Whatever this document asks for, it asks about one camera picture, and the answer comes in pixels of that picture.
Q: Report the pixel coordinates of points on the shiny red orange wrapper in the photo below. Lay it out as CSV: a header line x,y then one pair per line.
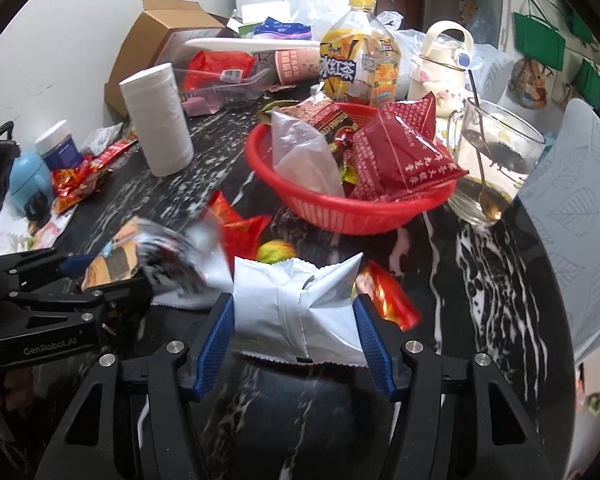
x,y
390,300

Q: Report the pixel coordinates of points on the open cardboard box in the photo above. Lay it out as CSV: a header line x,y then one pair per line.
x,y
150,35

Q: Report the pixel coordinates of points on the metal spoon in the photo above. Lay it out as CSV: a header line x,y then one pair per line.
x,y
490,205

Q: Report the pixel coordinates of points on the red plastic basket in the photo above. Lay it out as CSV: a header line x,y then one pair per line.
x,y
340,212

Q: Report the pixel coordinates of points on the small red orange wrapper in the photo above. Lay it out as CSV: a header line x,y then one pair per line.
x,y
222,207

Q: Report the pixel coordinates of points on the red gold printed snack packet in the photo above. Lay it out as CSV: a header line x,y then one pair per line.
x,y
247,237

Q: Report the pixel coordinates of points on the flat pink pad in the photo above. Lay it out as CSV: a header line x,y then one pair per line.
x,y
200,107

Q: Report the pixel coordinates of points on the pink paper noodle cup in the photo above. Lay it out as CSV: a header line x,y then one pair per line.
x,y
297,66

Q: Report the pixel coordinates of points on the white orange printed snack packet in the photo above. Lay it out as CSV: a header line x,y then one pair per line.
x,y
145,255

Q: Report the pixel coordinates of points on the round gold foil candy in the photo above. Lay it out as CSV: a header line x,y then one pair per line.
x,y
276,252

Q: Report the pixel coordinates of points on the green white carton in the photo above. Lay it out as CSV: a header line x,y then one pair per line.
x,y
247,29

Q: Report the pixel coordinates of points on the clear glass mug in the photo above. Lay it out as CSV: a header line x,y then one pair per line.
x,y
500,185

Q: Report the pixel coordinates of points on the white paper towel roll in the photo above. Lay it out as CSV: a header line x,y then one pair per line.
x,y
155,120

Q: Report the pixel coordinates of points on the red packet with barcode label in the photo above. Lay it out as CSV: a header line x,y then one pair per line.
x,y
210,70

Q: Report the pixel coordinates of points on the white plastic bag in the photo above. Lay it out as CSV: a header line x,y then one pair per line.
x,y
405,32

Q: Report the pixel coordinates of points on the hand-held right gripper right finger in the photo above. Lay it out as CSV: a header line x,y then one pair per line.
x,y
375,345

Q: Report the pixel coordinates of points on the blue leaf pattern cushion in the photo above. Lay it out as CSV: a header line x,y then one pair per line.
x,y
580,210

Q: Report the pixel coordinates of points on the colourful printed hanging bag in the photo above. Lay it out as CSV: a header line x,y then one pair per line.
x,y
530,85

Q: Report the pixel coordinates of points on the blue jar white lid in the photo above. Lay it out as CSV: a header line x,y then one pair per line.
x,y
60,147

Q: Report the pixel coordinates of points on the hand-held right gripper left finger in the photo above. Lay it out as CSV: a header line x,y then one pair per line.
x,y
212,345

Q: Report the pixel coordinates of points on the iced tea bottle yellow cap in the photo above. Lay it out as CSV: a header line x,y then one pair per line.
x,y
355,60

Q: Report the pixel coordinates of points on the white flat plate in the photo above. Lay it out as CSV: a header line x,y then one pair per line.
x,y
250,46

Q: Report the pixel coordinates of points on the clear snack packet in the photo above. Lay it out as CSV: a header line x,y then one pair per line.
x,y
300,155

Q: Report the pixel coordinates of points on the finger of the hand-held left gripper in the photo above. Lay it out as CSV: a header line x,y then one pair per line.
x,y
77,262
115,295

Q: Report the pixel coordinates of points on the blue toy figure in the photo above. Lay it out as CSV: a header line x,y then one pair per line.
x,y
27,180

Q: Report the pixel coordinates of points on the crumpled clear wrapper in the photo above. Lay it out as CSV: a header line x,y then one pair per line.
x,y
102,139

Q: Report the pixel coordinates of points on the plain white snack packet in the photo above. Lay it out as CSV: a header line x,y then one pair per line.
x,y
290,320

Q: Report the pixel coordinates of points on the large green tote bag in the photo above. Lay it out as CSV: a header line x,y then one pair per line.
x,y
537,42

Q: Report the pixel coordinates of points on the clear plastic bag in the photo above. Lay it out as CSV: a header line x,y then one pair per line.
x,y
495,75

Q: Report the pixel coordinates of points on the clear plastic container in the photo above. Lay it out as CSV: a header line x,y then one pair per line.
x,y
225,92

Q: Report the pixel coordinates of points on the red orange snack wrappers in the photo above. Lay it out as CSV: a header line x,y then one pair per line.
x,y
80,180

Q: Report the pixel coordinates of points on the cream cartoon water bottle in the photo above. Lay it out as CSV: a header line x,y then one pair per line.
x,y
440,70

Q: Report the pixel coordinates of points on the dark red snack packet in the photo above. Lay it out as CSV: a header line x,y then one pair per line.
x,y
405,155

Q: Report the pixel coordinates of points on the blue tissue pack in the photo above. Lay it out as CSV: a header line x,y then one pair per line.
x,y
282,29

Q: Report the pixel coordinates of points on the clear zip bag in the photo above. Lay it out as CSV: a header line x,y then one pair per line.
x,y
325,15

